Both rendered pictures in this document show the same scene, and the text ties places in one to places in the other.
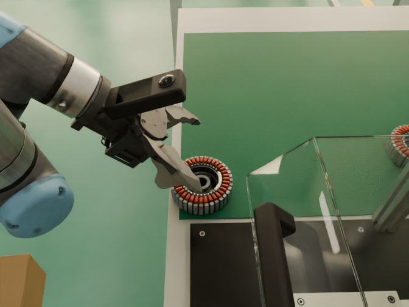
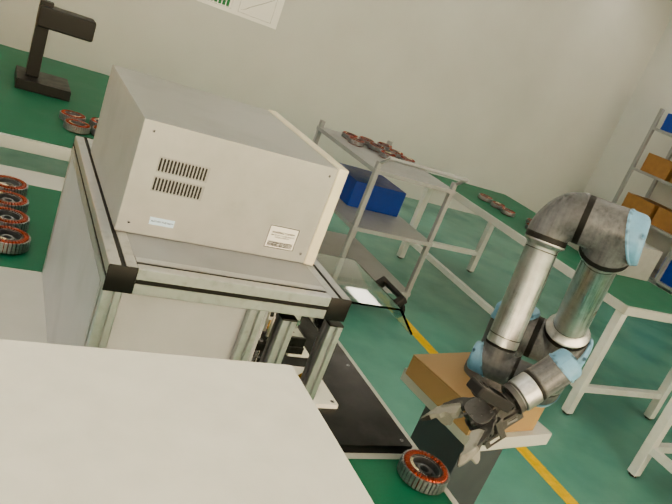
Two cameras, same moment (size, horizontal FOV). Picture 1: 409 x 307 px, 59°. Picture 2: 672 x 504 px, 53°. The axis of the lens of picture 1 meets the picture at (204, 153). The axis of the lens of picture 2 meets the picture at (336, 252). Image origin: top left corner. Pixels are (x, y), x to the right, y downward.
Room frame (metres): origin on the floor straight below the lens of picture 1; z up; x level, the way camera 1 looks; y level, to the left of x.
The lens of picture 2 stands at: (1.30, -0.93, 1.56)
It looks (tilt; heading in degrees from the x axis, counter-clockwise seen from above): 18 degrees down; 150
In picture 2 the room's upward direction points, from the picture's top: 21 degrees clockwise
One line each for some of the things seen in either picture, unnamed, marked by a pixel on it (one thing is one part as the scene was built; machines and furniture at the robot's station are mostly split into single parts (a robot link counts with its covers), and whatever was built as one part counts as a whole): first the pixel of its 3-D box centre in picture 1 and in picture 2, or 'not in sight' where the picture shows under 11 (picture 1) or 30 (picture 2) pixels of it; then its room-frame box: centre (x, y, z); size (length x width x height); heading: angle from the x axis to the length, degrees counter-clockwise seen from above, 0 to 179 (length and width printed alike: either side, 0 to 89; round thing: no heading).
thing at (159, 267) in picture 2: not in sight; (194, 217); (0.00, -0.52, 1.09); 0.68 x 0.44 x 0.05; 1
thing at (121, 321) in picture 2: not in sight; (161, 377); (0.33, -0.60, 0.91); 0.28 x 0.03 x 0.32; 91
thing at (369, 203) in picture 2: not in sight; (362, 214); (-2.37, 1.29, 0.51); 1.01 x 0.60 x 1.01; 1
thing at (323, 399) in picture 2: not in sight; (298, 385); (0.11, -0.20, 0.78); 0.15 x 0.15 x 0.01; 1
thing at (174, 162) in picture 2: not in sight; (209, 160); (-0.01, -0.53, 1.22); 0.44 x 0.39 x 0.20; 1
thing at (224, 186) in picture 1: (201, 184); (423, 471); (0.39, 0.01, 0.77); 0.11 x 0.11 x 0.04
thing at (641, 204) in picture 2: not in sight; (647, 210); (-4.07, 5.97, 0.89); 0.42 x 0.40 x 0.21; 0
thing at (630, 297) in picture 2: not in sight; (529, 283); (-2.08, 2.65, 0.38); 2.20 x 0.90 x 0.75; 1
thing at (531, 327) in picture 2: not in sight; (513, 326); (0.06, 0.40, 0.99); 0.13 x 0.12 x 0.14; 42
